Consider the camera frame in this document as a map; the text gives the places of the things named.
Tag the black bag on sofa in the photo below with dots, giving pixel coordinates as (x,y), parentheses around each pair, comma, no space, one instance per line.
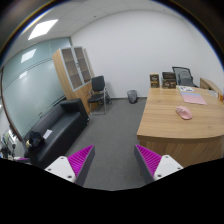
(35,141)

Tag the pink mouse pad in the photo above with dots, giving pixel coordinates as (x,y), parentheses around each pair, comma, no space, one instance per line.
(193,98)

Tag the grey mesh office chair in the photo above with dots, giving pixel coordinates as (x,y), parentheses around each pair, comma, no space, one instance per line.
(184,77)

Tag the grey mesh waste bin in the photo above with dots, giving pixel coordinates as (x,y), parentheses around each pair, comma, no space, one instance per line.
(132,96)

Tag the black leather sofa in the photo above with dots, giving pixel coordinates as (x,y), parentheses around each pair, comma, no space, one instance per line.
(66,121)

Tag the brown box left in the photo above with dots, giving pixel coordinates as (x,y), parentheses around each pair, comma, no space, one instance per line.
(154,80)

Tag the wooden side desk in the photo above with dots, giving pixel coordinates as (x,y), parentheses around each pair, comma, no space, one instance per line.
(207,84)

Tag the colourful booklet on desk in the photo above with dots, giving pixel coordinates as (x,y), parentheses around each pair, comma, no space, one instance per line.
(185,89)

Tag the brown box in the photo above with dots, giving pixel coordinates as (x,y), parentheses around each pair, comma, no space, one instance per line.
(154,80)
(168,83)

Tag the brown box right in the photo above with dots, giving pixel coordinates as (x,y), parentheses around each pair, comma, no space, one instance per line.
(168,83)

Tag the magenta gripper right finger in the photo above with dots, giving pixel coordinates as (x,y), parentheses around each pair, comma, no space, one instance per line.
(153,166)

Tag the black visitor chair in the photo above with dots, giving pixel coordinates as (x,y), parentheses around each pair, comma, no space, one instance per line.
(98,90)

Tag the black box on top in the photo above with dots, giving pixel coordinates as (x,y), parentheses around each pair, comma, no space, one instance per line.
(168,75)

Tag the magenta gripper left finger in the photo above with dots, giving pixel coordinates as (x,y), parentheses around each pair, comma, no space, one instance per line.
(75,167)

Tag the pink computer mouse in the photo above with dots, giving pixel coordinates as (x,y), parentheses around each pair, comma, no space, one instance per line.
(184,112)

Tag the ceiling light panel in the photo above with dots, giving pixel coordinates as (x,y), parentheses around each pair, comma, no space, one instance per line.
(42,28)

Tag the wooden glass-door cabinet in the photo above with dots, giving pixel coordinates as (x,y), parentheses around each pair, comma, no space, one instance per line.
(74,73)

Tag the white paper on sofa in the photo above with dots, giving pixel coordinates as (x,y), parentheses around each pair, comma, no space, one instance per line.
(47,134)

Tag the wooden office desk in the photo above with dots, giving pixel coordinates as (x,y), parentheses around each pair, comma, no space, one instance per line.
(189,142)

